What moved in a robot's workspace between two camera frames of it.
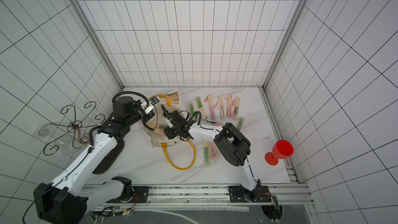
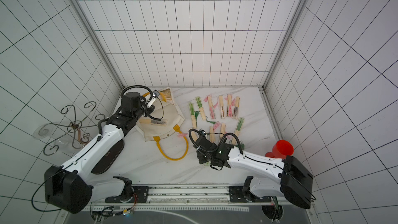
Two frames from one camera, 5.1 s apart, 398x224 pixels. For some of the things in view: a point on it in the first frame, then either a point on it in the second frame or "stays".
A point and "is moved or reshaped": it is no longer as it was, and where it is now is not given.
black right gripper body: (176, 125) → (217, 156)
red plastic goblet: (281, 149) stays
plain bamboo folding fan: (222, 110) stays
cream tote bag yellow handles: (165, 108) is moved or reshaped
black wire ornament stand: (79, 139) stays
